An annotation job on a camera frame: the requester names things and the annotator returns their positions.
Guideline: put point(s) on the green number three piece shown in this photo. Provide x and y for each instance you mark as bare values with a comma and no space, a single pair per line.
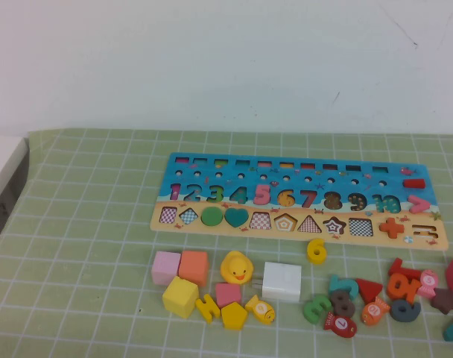
309,311

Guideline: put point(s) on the white power adapter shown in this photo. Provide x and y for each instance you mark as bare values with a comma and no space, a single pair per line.
282,281

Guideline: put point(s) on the yellow wooden fish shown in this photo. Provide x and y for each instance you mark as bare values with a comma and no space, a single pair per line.
262,309

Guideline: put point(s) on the yellow letter piece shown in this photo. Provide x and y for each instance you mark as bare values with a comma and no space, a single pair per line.
208,309

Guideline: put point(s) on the pink wooden cube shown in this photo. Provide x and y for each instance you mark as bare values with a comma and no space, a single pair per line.
165,266

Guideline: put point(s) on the brown star puzzle piece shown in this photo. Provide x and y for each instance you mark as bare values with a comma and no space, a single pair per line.
444,301

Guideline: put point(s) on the grey number nine piece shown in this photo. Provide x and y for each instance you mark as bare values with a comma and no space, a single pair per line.
414,311

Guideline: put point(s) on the orange foam cube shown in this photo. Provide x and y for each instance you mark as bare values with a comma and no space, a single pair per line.
193,266

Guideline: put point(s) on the red minus sign piece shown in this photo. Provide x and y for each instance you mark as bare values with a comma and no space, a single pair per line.
414,183

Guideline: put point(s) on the pink greater-than sign piece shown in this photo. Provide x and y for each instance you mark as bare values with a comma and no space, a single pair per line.
422,204

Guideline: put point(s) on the orange wooden fish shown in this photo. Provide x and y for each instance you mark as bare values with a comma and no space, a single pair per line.
373,311

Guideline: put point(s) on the orange plus sign piece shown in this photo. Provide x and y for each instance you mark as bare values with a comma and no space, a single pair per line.
391,227

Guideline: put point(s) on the red number one piece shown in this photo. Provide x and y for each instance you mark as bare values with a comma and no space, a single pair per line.
398,268

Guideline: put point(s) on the yellow number six piece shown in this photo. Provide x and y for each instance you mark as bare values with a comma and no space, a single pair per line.
316,261

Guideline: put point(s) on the yellow wooden cube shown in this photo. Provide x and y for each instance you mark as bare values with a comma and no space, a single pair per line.
180,296

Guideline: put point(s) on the yellow pentagon puzzle piece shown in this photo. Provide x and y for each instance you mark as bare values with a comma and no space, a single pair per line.
234,317

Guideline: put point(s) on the orange number ten piece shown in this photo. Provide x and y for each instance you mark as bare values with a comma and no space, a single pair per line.
412,291

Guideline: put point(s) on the pink trapezoid puzzle piece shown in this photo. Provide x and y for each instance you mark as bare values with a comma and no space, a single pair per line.
227,294

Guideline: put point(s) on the blue wooden number puzzle board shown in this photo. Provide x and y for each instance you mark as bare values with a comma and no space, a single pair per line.
312,176

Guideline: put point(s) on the teal heart puzzle piece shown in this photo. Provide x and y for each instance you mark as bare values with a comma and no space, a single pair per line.
235,216

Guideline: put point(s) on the pink number five piece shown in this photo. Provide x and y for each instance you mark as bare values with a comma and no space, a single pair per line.
261,189

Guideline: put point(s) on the brown number eight piece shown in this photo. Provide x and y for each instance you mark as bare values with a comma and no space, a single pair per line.
342,304

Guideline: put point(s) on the green checkered tablecloth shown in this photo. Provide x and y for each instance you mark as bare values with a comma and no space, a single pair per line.
81,223

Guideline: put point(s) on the green circle puzzle piece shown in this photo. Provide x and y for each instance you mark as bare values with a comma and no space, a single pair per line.
211,216

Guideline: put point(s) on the pink wooden fish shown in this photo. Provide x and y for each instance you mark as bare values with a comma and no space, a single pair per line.
428,281

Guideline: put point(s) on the red triangle puzzle piece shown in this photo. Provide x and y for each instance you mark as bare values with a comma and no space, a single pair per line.
368,291

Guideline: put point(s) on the yellow rubber duck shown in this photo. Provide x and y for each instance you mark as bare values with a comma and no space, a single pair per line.
235,266

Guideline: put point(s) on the teal number two piece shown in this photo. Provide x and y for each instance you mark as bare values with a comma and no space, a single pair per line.
347,292

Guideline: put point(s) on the red wooden fish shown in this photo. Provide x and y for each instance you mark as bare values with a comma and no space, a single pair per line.
340,324

